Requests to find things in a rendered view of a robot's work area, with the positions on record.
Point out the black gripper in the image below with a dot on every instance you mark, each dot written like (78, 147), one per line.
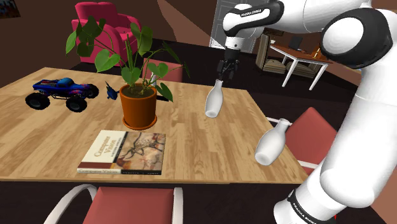
(231, 56)

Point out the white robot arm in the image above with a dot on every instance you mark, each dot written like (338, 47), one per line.
(366, 130)

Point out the grey door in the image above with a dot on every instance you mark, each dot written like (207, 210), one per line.
(217, 28)

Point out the striped wooden chair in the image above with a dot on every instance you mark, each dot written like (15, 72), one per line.
(271, 63)

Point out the white bottle vase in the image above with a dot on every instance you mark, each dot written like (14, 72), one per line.
(271, 144)
(214, 99)

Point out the brown desk with white legs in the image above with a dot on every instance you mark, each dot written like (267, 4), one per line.
(302, 56)

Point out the wooden table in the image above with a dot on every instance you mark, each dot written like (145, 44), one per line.
(201, 145)

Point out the green plant in orange pot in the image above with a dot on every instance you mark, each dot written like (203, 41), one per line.
(138, 107)

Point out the pink armchair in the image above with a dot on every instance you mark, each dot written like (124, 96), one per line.
(118, 31)

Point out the small blue figure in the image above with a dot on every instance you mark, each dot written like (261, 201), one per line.
(111, 92)

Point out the book with cave painting cover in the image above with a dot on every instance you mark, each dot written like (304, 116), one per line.
(130, 152)

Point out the blue toy monster truck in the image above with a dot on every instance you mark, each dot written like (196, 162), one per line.
(62, 88)

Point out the red chair with white frame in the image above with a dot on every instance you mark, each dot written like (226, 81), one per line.
(130, 206)
(173, 74)
(310, 136)

